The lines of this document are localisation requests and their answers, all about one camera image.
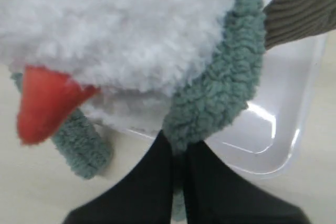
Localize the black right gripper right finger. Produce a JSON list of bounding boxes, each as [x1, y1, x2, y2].
[[184, 142, 310, 224]]

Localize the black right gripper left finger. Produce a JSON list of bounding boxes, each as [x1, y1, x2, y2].
[[64, 132, 173, 224]]

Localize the teal fluffy scarf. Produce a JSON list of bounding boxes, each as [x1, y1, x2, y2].
[[1, 0, 265, 223]]

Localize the white plush snowman toy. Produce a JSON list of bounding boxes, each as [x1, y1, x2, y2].
[[1, 0, 335, 145]]

